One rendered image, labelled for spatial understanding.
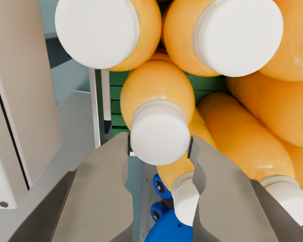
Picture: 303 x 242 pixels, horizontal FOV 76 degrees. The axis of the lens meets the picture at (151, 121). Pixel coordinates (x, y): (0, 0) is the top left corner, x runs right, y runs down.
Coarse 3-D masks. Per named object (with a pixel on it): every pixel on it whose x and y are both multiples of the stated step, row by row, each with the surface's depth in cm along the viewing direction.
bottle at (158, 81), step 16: (160, 48) 27; (144, 64) 18; (160, 64) 17; (128, 80) 17; (144, 80) 15; (160, 80) 15; (176, 80) 15; (128, 96) 15; (144, 96) 14; (160, 96) 14; (176, 96) 14; (192, 96) 16; (128, 112) 15; (192, 112) 16; (128, 128) 16
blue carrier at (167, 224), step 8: (168, 216) 32; (176, 216) 32; (160, 224) 30; (168, 224) 30; (176, 224) 30; (184, 224) 30; (152, 232) 29; (160, 232) 29; (168, 232) 29; (176, 232) 29; (184, 232) 29; (192, 232) 29; (152, 240) 28; (160, 240) 28; (168, 240) 28; (176, 240) 28; (184, 240) 28; (192, 240) 28
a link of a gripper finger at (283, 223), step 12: (252, 180) 9; (264, 192) 8; (264, 204) 8; (276, 204) 8; (276, 216) 7; (288, 216) 7; (276, 228) 7; (288, 228) 7; (300, 228) 7; (288, 240) 7; (300, 240) 7
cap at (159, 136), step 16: (144, 112) 12; (160, 112) 12; (176, 112) 12; (144, 128) 12; (160, 128) 12; (176, 128) 12; (144, 144) 12; (160, 144) 12; (176, 144) 12; (144, 160) 13; (160, 160) 13; (176, 160) 13
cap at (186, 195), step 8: (184, 184) 16; (192, 184) 15; (176, 192) 16; (184, 192) 15; (192, 192) 15; (176, 200) 15; (184, 200) 15; (192, 200) 15; (176, 208) 15; (184, 208) 15; (192, 208) 15; (184, 216) 16; (192, 216) 16
